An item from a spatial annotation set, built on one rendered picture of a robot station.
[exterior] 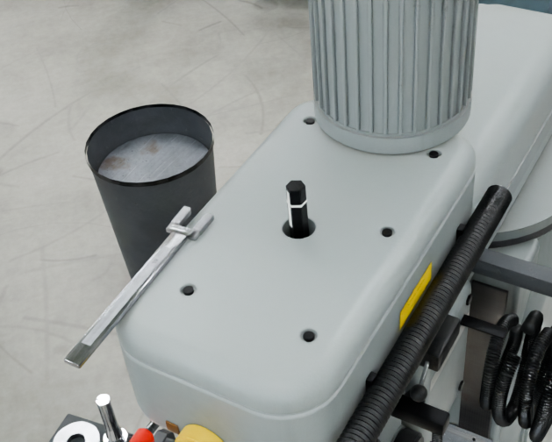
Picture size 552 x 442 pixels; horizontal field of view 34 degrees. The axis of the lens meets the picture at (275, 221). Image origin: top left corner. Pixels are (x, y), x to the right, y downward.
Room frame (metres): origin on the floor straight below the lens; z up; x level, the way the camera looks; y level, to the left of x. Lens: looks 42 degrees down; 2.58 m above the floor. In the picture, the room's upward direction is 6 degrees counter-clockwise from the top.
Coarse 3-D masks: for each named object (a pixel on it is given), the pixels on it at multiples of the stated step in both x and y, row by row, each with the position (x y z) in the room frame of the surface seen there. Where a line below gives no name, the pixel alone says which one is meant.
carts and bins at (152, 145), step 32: (96, 128) 2.80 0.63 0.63; (128, 128) 2.88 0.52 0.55; (160, 128) 2.91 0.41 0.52; (192, 128) 2.85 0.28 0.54; (96, 160) 2.73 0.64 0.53; (128, 160) 2.74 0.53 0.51; (160, 160) 2.72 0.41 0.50; (192, 160) 2.70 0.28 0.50; (128, 192) 2.47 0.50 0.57; (160, 192) 2.46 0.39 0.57; (192, 192) 2.51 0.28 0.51; (128, 224) 2.50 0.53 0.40; (160, 224) 2.47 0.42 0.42; (128, 256) 2.55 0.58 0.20
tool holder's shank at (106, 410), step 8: (104, 400) 0.99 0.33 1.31; (104, 408) 0.98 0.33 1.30; (112, 408) 1.00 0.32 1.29; (104, 416) 0.98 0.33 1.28; (112, 416) 0.99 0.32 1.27; (104, 424) 0.99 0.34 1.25; (112, 424) 0.99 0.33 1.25; (112, 432) 0.98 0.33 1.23; (120, 432) 0.99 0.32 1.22; (112, 440) 0.98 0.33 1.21
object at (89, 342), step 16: (176, 224) 0.77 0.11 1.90; (208, 224) 0.77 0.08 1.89; (176, 240) 0.75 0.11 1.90; (160, 256) 0.72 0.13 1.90; (144, 272) 0.70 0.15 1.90; (160, 272) 0.70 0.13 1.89; (128, 288) 0.68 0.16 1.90; (144, 288) 0.68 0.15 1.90; (112, 304) 0.66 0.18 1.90; (128, 304) 0.66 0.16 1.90; (112, 320) 0.64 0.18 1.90; (96, 336) 0.62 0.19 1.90; (80, 352) 0.60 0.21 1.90
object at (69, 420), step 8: (72, 416) 1.11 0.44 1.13; (64, 424) 1.09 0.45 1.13; (72, 424) 1.08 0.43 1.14; (80, 424) 1.08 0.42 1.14; (88, 424) 1.07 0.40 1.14; (96, 424) 1.08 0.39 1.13; (56, 432) 1.07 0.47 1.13; (64, 432) 1.06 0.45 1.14; (72, 432) 1.06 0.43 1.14; (80, 432) 1.06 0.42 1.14; (88, 432) 1.06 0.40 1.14; (96, 432) 1.05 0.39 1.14; (104, 432) 1.06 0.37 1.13; (128, 432) 1.06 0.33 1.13; (56, 440) 1.05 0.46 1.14; (64, 440) 1.04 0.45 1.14; (72, 440) 1.05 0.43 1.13; (80, 440) 1.05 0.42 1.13; (88, 440) 1.04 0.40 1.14; (96, 440) 1.04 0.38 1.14
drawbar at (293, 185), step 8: (288, 184) 0.76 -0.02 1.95; (296, 184) 0.76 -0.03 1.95; (304, 184) 0.75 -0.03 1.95; (288, 192) 0.75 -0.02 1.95; (296, 192) 0.74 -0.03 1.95; (304, 192) 0.75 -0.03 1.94; (296, 200) 0.74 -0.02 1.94; (304, 200) 0.75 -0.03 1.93; (296, 208) 0.74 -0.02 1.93; (304, 208) 0.75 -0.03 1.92; (296, 216) 0.74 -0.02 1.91; (304, 216) 0.75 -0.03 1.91; (296, 224) 0.74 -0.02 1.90; (304, 224) 0.75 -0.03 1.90; (296, 232) 0.75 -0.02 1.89; (304, 232) 0.74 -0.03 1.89
